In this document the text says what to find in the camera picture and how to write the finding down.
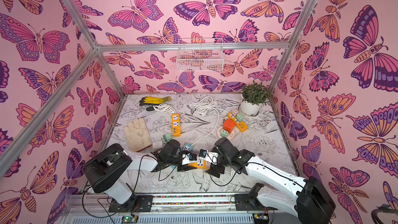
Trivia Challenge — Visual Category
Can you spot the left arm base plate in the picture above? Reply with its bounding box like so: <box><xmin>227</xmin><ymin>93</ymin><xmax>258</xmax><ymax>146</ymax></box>
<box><xmin>108</xmin><ymin>195</ymin><xmax>153</xmax><ymax>213</ymax></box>

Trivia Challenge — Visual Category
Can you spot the beige cotton glove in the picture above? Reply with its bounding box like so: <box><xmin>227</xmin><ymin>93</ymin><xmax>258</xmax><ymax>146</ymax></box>
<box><xmin>123</xmin><ymin>118</ymin><xmax>152</xmax><ymax>152</ymax></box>

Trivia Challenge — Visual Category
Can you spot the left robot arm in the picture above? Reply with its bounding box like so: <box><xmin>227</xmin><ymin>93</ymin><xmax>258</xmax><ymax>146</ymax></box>
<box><xmin>83</xmin><ymin>140</ymin><xmax>198</xmax><ymax>205</ymax></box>

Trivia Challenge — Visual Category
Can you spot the aluminium frame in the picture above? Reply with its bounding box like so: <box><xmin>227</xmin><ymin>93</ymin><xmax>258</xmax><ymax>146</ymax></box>
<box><xmin>1</xmin><ymin>0</ymin><xmax>318</xmax><ymax>176</ymax></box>

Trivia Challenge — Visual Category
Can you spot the potted green plant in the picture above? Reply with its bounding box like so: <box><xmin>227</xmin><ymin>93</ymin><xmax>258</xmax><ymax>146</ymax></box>
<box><xmin>240</xmin><ymin>81</ymin><xmax>271</xmax><ymax>116</ymax></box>

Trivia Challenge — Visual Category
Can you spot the pink charger on right strip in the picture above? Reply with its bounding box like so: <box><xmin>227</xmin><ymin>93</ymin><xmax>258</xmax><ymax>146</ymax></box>
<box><xmin>231</xmin><ymin>109</ymin><xmax>239</xmax><ymax>116</ymax></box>

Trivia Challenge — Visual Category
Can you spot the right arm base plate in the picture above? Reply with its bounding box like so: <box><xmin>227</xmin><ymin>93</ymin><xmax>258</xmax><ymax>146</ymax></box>
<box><xmin>233</xmin><ymin>194</ymin><xmax>266</xmax><ymax>211</ymax></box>

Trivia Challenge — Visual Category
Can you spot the orange cube socket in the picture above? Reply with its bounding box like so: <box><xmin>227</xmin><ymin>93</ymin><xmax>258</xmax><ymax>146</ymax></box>
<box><xmin>222</xmin><ymin>119</ymin><xmax>235</xmax><ymax>134</ymax></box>

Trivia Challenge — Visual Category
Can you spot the white wire basket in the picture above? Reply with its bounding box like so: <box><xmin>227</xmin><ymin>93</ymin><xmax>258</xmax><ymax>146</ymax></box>
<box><xmin>175</xmin><ymin>38</ymin><xmax>224</xmax><ymax>73</ymax></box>

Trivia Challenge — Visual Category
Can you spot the blue power strip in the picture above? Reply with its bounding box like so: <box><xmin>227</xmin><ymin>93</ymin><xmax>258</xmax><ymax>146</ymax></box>
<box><xmin>181</xmin><ymin>144</ymin><xmax>193</xmax><ymax>152</ymax></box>

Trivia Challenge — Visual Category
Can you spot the yellow black work glove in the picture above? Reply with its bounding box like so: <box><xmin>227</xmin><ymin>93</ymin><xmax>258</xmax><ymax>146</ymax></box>
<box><xmin>140</xmin><ymin>96</ymin><xmax>171</xmax><ymax>106</ymax></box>

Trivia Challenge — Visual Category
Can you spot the white charger plug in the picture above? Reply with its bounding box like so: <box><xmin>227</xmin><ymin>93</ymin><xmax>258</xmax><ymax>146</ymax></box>
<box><xmin>152</xmin><ymin>141</ymin><xmax>163</xmax><ymax>150</ymax></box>

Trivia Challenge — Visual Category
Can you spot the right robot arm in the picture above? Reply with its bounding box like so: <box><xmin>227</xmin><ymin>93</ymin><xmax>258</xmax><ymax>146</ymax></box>
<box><xmin>199</xmin><ymin>138</ymin><xmax>336</xmax><ymax>224</ymax></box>

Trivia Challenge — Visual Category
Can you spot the green usb charger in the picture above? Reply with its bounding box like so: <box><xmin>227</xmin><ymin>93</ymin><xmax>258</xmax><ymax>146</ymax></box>
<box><xmin>163</xmin><ymin>133</ymin><xmax>173</xmax><ymax>143</ymax></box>

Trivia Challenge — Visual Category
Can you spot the white cable bundle back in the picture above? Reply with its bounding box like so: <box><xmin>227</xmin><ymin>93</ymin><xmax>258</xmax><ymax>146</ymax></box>
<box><xmin>188</xmin><ymin>96</ymin><xmax>224</xmax><ymax>147</ymax></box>

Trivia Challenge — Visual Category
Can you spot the yellow power strip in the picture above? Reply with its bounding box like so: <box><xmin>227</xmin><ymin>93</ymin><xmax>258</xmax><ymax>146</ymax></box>
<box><xmin>227</xmin><ymin>111</ymin><xmax>248</xmax><ymax>133</ymax></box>
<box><xmin>188</xmin><ymin>159</ymin><xmax>210</xmax><ymax>170</ymax></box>
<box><xmin>172</xmin><ymin>114</ymin><xmax>181</xmax><ymax>137</ymax></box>

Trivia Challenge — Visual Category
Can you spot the round beige power strip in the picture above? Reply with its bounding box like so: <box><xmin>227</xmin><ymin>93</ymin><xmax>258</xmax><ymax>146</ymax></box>
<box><xmin>217</xmin><ymin>127</ymin><xmax>242</xmax><ymax>141</ymax></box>

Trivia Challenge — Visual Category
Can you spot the white cable coil left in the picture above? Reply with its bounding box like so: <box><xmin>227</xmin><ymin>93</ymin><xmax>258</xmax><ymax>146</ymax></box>
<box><xmin>146</xmin><ymin>104</ymin><xmax>175</xmax><ymax>115</ymax></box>

